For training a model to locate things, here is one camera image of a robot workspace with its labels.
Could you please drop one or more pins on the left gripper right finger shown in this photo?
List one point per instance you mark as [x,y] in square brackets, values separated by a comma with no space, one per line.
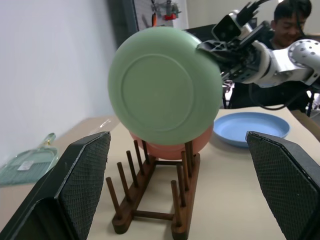
[287,180]

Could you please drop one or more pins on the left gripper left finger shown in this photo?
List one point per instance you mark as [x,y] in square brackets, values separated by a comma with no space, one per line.
[75,180]

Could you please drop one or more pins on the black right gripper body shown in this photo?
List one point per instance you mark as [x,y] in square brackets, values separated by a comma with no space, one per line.
[252,47]

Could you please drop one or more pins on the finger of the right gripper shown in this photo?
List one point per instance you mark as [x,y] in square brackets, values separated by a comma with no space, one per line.
[237,75]
[217,50]

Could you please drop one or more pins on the green plate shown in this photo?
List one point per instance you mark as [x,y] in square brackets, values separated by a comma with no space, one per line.
[160,87]

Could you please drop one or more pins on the red plate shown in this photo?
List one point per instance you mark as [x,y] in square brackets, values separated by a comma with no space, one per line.
[165,151]

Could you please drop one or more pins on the wooden dish rack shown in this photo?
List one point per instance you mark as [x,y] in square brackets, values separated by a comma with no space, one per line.
[147,215]

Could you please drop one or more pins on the person in dark shirt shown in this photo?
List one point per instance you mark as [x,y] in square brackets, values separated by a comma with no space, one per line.
[287,27]

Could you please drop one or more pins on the white pegboard panel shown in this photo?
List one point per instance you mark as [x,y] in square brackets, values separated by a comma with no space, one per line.
[181,22]

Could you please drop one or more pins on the clear green dustpan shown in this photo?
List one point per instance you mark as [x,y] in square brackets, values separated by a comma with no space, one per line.
[27,162]

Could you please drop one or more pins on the blue plate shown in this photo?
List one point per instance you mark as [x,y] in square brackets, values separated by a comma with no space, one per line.
[250,127]

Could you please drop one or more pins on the red tool holder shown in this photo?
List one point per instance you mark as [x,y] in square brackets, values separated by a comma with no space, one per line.
[169,17]

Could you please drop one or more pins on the dark board frame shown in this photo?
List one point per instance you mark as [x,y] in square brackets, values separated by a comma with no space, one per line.
[122,22]

